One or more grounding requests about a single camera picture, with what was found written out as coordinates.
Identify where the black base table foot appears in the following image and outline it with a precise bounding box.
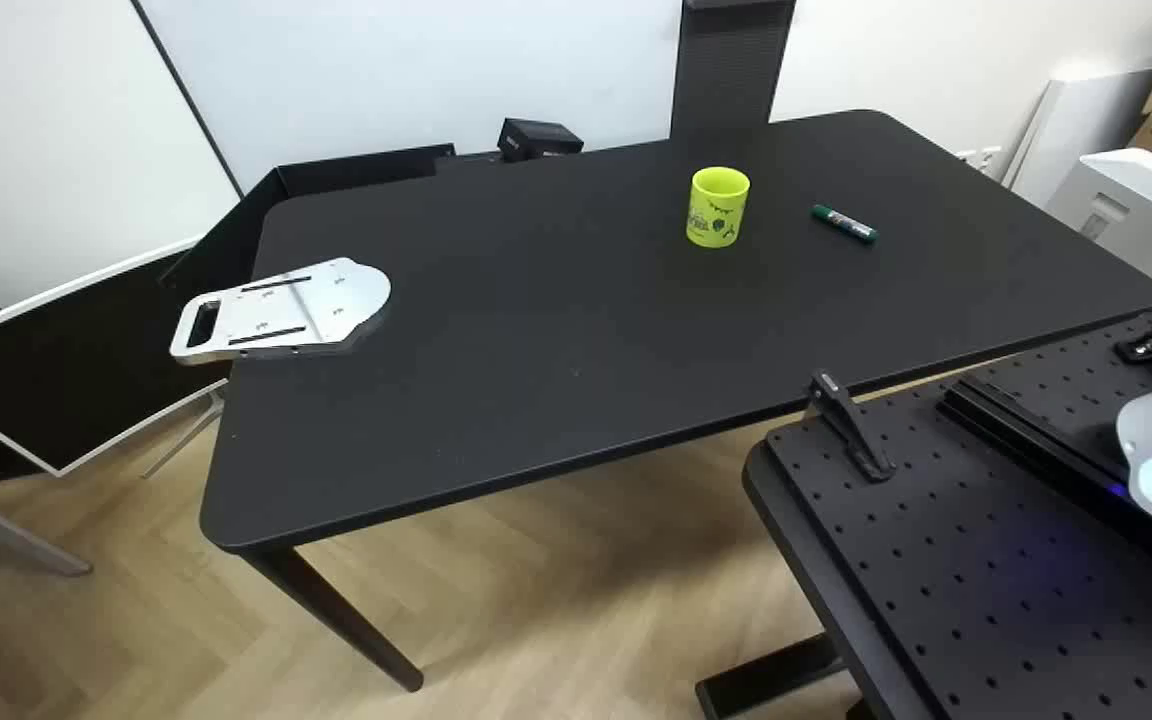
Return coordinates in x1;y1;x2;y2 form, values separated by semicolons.
690;633;861;720

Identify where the large white board panel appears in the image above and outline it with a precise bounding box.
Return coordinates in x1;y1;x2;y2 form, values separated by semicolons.
131;0;688;196

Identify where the black clamp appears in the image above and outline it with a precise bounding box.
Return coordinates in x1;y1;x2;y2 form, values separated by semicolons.
803;367;896;488

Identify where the small black box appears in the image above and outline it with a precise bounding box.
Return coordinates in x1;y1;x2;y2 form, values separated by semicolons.
490;116;589;165

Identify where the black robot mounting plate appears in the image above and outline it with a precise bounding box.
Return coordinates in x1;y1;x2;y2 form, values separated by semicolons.
936;313;1152;537

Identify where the black side table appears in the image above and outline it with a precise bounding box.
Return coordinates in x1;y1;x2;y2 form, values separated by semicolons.
236;139;460;210

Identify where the black panel with white frame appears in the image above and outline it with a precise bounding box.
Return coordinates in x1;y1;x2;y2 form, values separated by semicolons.
0;183;271;479

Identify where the grey metal leg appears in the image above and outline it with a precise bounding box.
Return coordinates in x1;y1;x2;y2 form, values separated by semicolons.
0;471;97;581

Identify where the white leaning board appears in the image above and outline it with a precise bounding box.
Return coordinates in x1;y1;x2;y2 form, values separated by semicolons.
1000;63;1152;213

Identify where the white box-shaped device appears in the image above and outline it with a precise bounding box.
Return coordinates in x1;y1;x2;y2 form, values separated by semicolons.
1045;146;1152;293

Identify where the green marker pen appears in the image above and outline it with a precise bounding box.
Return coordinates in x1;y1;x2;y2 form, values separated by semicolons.
806;202;879;250

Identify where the black perforated base table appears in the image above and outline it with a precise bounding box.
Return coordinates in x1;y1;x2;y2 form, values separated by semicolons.
741;313;1152;720

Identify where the black table leg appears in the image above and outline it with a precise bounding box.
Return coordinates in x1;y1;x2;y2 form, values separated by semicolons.
245;542;427;695

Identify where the yellow-green mug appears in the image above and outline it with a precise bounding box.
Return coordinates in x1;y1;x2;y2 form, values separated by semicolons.
685;161;754;251

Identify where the black vertical pillar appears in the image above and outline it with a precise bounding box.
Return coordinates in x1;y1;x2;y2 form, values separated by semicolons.
669;0;799;153

